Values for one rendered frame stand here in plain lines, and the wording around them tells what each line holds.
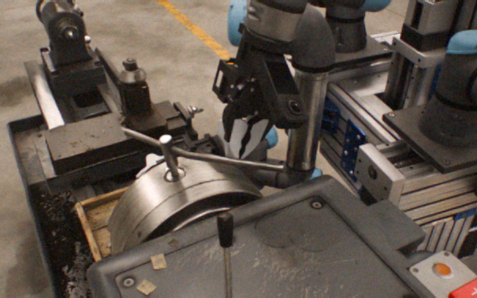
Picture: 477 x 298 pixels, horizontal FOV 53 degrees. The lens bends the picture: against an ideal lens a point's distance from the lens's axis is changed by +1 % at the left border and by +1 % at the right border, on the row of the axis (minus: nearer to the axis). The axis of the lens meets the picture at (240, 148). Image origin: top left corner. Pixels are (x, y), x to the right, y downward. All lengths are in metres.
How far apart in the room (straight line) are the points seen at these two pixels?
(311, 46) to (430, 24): 0.37
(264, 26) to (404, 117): 0.63
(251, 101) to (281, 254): 0.23
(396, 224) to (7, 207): 2.34
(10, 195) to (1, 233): 0.29
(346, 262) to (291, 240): 0.08
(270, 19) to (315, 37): 0.39
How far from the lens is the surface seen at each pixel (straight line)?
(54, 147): 1.46
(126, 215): 0.88
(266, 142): 1.19
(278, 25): 0.65
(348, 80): 1.52
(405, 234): 0.77
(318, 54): 1.04
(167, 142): 0.81
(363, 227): 0.77
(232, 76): 0.69
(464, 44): 1.06
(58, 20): 1.89
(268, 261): 0.70
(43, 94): 1.95
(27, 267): 2.50
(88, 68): 1.93
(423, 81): 1.34
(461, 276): 0.75
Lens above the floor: 1.80
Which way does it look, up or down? 38 degrees down
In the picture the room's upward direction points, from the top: straight up
